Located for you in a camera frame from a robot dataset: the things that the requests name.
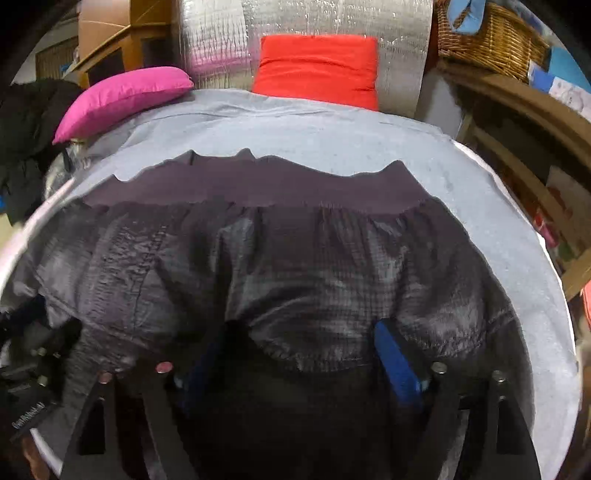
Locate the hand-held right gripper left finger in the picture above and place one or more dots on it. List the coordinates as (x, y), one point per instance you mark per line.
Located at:
(198, 383)

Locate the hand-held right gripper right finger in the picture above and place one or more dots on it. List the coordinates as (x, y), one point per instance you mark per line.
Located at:
(397, 364)

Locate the dark quilted zip jacket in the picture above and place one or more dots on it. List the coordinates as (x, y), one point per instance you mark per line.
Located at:
(286, 267)

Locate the person's left hand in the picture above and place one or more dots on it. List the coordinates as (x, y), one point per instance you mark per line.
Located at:
(37, 461)

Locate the pink bag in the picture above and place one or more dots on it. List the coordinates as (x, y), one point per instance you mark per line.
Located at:
(586, 304)

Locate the grey blanket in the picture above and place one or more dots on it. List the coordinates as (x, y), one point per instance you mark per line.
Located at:
(323, 138)

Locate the black jacket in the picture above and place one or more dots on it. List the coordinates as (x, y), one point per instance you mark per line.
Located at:
(27, 120)

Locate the wooden shelf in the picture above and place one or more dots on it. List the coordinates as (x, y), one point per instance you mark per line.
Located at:
(508, 120)

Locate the pink pillow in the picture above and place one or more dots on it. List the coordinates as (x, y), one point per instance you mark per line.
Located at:
(124, 94)

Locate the red pillow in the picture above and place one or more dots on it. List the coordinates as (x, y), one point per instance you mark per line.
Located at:
(318, 69)

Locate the white printed box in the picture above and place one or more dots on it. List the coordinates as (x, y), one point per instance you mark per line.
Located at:
(565, 94)

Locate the wicker basket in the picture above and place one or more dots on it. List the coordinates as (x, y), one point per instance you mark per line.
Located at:
(494, 37)

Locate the blue box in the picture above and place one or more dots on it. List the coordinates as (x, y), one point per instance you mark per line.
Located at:
(570, 69)

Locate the silver insulation mat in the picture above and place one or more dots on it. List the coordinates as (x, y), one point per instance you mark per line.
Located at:
(221, 32)

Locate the light blue cloth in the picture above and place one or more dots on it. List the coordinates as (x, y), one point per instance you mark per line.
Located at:
(466, 14)

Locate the wooden cabinet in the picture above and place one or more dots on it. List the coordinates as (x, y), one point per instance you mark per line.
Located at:
(106, 32)

